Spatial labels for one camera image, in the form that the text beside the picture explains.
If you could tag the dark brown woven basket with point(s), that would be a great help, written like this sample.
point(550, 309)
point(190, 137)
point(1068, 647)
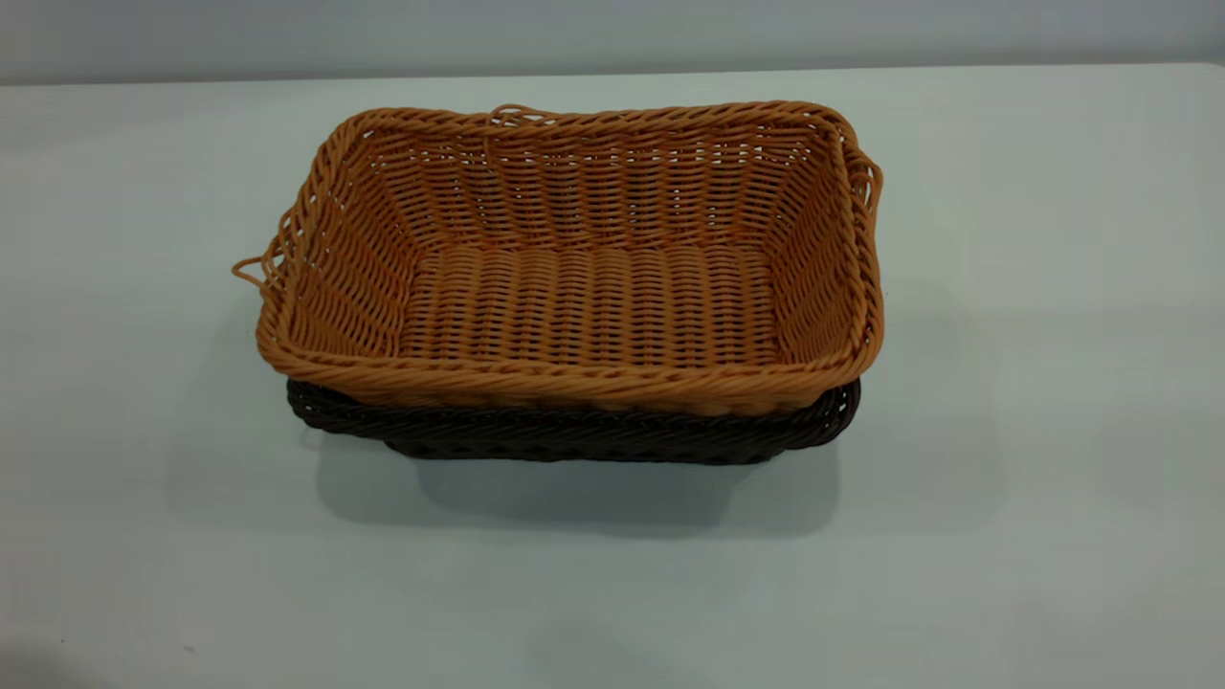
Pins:
point(574, 435)

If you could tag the orange woven basket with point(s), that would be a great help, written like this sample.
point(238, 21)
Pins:
point(593, 306)

